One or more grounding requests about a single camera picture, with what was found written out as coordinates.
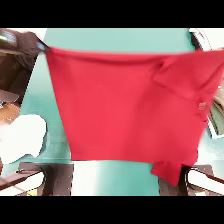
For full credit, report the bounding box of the red T-shirt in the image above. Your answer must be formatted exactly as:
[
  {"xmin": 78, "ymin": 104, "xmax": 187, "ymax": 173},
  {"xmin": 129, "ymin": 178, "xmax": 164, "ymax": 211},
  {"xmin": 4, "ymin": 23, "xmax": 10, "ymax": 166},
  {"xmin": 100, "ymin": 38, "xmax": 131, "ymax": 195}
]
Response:
[{"xmin": 44, "ymin": 46, "xmax": 224, "ymax": 188}]

